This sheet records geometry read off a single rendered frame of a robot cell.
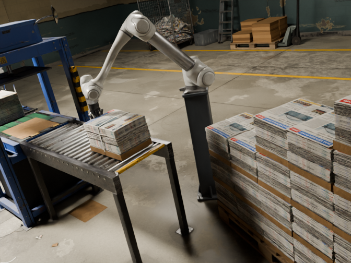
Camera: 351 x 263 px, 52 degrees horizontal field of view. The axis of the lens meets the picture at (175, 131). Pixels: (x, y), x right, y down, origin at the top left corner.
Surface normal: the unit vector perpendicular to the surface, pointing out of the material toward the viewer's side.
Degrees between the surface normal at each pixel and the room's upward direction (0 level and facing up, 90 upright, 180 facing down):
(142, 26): 86
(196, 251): 0
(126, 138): 90
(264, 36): 89
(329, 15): 90
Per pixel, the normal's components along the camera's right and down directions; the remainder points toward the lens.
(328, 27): -0.66, 0.40
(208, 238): -0.18, -0.90
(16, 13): 0.73, 0.15
